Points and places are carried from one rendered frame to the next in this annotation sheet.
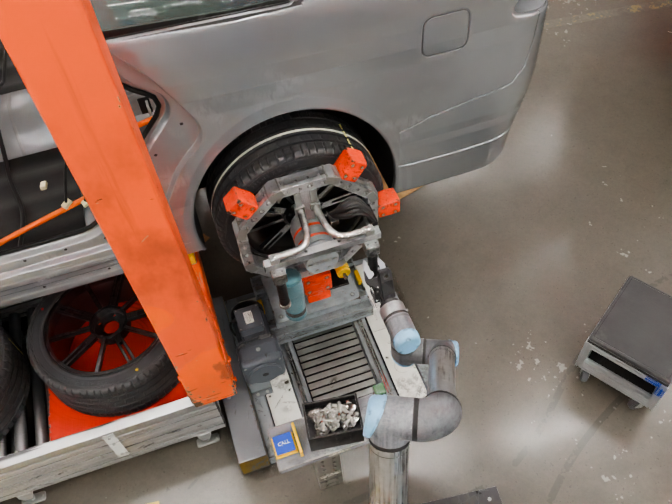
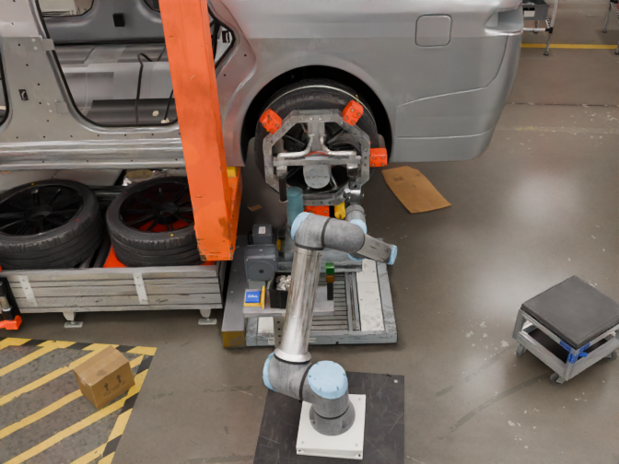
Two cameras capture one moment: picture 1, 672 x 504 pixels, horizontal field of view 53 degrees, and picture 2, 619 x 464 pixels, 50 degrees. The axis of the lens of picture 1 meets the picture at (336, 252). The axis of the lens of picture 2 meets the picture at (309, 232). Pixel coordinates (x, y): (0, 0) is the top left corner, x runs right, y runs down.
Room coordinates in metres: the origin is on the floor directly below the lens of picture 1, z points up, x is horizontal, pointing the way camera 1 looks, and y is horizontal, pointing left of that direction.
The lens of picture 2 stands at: (-1.24, -0.64, 2.61)
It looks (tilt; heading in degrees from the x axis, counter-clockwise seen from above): 37 degrees down; 15
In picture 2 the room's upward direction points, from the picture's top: 2 degrees counter-clockwise
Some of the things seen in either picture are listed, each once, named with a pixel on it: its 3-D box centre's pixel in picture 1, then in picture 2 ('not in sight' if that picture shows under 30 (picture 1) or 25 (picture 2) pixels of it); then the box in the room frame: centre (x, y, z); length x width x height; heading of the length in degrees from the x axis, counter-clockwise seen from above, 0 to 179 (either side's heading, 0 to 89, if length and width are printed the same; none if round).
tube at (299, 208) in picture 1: (286, 227); (296, 141); (1.47, 0.16, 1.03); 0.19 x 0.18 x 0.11; 14
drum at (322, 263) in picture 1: (313, 241); (317, 167); (1.55, 0.08, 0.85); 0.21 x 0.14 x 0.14; 14
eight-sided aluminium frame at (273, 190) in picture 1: (308, 227); (316, 159); (1.62, 0.10, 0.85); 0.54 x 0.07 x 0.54; 104
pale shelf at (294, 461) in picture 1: (329, 432); (288, 302); (0.98, 0.09, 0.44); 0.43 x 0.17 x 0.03; 104
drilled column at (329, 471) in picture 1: (325, 456); (285, 335); (0.97, 0.11, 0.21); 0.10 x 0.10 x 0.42; 14
